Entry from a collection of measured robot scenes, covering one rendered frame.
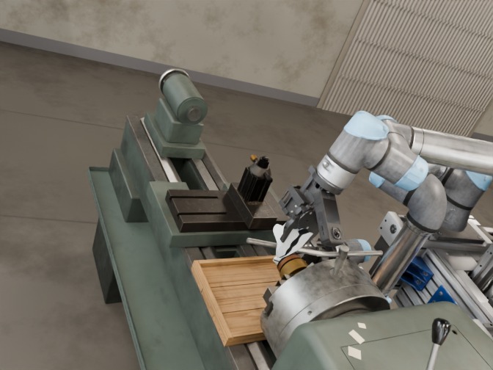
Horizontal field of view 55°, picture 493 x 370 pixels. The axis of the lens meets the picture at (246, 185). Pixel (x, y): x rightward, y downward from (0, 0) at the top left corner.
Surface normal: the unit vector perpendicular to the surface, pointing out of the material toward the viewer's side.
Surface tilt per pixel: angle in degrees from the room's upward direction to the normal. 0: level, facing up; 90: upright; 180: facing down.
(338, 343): 0
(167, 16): 90
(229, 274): 0
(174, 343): 0
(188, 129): 90
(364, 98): 90
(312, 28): 90
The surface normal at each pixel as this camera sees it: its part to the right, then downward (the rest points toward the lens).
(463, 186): -0.62, 0.23
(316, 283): -0.21, -0.68
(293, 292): -0.54, -0.47
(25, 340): 0.32, -0.80
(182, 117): 0.40, 0.60
